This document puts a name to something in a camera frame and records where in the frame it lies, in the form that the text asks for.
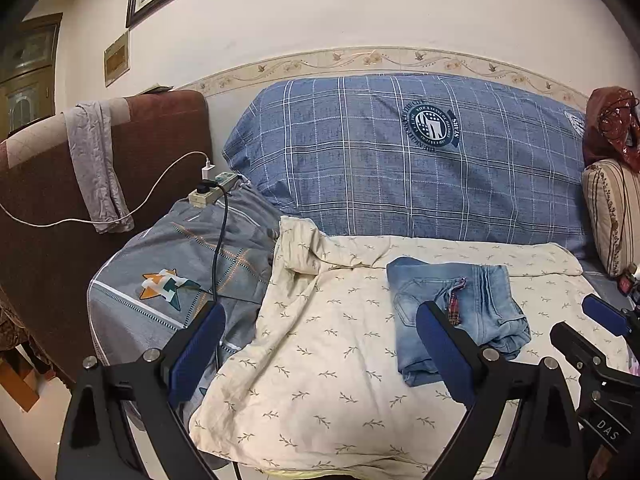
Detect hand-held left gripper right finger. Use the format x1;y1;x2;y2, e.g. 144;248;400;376
416;301;587;480

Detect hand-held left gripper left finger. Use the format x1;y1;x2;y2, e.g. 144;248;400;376
55;301;227;480

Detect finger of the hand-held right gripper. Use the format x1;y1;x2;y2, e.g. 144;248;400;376
581;294;640;357
550;321;640;413

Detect blue denim pants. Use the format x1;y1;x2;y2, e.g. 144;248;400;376
386;256;532;387

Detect striped beige pillow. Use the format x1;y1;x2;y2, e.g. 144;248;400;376
581;158;640;279

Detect grey bedsheet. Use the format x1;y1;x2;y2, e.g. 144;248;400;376
87;185;283;468

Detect cream leaf-print blanket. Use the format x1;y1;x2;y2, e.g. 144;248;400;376
189;216;631;480

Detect beige power strip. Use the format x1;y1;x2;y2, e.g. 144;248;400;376
188;172;240;207

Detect orange brown box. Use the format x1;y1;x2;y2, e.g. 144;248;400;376
0;360;40;413

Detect reddish brown patterned cloth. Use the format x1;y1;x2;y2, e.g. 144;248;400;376
584;86;640;171

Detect grey cloth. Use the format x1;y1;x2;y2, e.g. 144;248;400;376
62;101;135;234

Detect blue plaid pillow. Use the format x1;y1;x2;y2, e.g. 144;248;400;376
222;74;594;261

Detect brown upholstered headboard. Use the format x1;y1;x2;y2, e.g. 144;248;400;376
0;90;213;383

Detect wooden cabinet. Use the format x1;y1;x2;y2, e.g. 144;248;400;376
0;12;63;136

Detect black power cable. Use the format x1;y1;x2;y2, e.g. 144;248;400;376
195;182;230;306

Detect white charging cable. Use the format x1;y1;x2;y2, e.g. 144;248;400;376
0;151;211;228

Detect small wall plaque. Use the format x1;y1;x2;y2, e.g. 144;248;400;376
103;30;131;87

